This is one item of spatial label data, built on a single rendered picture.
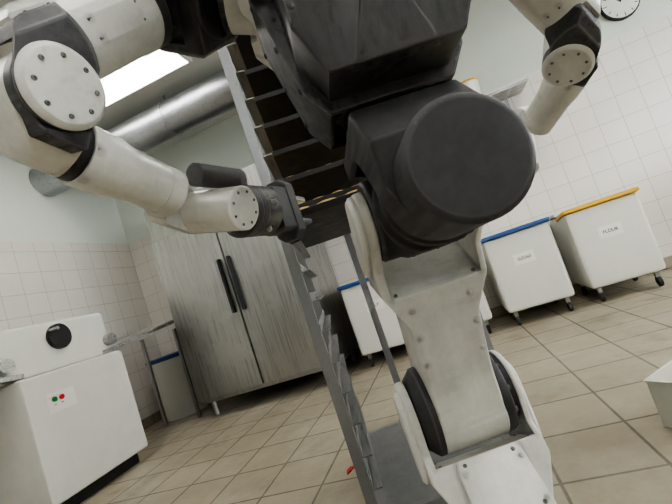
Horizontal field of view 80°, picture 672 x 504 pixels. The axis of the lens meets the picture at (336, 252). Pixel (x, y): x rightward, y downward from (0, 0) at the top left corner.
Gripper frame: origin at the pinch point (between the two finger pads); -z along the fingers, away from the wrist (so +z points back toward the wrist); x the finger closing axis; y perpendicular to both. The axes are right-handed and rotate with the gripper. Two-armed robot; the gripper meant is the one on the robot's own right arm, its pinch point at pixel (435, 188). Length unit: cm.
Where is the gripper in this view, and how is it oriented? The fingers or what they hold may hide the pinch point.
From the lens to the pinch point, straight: 112.3
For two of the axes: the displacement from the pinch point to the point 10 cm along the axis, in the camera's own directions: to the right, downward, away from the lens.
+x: -3.2, -9.4, 0.7
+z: 6.8, -2.8, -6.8
